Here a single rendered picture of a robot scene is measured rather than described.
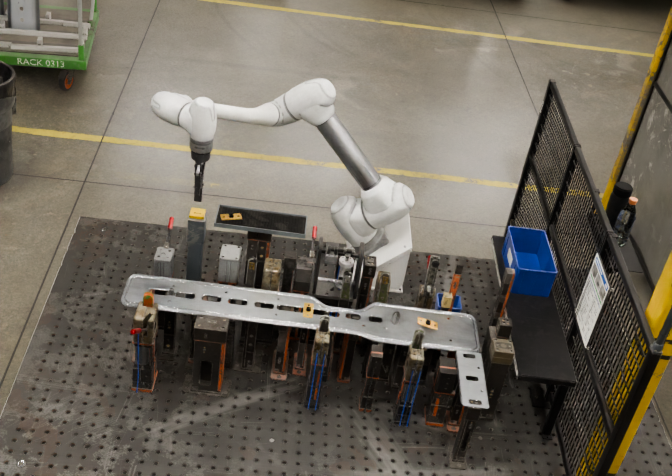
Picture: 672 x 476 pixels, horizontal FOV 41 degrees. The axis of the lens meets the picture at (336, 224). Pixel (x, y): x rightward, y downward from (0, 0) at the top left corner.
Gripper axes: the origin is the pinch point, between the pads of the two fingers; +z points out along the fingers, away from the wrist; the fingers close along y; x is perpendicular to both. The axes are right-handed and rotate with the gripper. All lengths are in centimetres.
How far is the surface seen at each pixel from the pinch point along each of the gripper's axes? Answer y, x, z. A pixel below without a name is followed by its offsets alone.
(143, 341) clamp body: 58, -9, 29
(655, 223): -158, 256, 80
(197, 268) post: 3.0, 1.9, 35.3
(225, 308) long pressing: 38.4, 18.0, 25.1
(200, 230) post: 3.8, 2.3, 15.2
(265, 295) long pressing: 27.6, 32.2, 25.0
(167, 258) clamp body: 20.2, -7.8, 19.0
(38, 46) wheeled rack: -306, -163, 91
